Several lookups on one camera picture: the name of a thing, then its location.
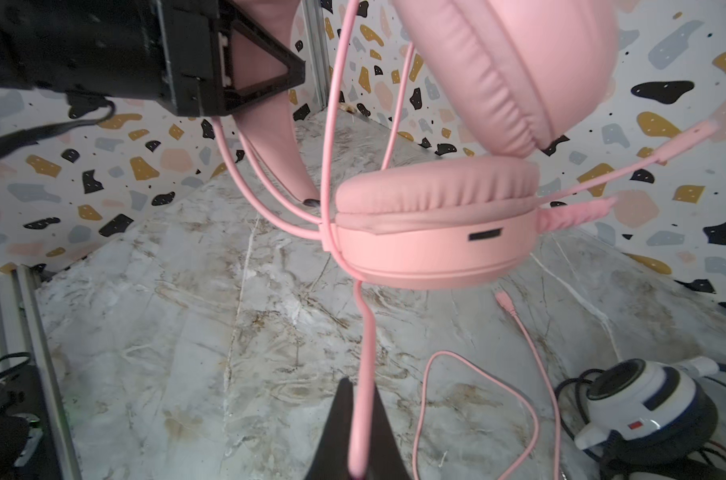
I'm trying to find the pink headphones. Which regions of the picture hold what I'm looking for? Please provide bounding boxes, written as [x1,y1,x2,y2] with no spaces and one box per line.
[211,0,718,292]

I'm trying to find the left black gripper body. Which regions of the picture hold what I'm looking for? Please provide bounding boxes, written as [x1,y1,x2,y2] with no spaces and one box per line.
[152,0,231,117]

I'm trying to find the white black headphones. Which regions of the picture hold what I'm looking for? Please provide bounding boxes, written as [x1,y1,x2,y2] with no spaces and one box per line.
[561,357,726,479]

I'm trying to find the left corner aluminium post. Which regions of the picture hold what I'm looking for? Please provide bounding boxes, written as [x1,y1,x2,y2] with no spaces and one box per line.
[301,0,331,110]

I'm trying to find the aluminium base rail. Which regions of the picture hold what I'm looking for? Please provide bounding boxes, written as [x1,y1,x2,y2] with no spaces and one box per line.
[0,266,82,479]

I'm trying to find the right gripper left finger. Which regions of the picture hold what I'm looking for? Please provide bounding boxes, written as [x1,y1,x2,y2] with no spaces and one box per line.
[305,377,354,480]

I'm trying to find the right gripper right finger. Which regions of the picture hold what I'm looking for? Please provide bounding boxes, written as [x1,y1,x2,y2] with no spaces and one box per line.
[371,395,411,480]

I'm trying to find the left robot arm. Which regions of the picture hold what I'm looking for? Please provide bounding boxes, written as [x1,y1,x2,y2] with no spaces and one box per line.
[0,1,305,160]

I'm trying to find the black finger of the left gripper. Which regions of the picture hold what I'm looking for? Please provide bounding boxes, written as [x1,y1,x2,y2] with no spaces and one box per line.
[218,1,306,114]

